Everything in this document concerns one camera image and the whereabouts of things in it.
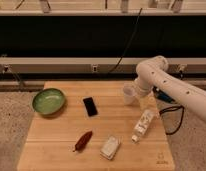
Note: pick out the red chili pepper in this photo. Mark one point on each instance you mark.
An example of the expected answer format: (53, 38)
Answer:
(82, 142)

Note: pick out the wooden board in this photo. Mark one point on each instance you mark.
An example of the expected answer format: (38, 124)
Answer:
(50, 142)

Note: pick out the green ceramic bowl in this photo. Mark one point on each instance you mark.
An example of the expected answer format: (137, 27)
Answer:
(48, 101)

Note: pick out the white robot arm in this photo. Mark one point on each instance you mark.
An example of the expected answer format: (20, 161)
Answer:
(152, 73)

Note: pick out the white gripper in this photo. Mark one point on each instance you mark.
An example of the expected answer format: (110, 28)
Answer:
(144, 95)

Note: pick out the grey metal rail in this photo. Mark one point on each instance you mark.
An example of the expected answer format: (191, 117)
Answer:
(85, 65)

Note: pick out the white wall outlet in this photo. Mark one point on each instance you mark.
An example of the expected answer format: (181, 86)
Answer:
(95, 69)

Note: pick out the white plastic bottle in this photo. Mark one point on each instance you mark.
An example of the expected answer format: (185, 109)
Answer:
(142, 125)

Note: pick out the white ceramic cup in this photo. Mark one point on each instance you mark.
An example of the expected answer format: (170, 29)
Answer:
(129, 94)

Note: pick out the black smartphone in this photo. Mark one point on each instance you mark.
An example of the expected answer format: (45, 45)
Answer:
(90, 106)

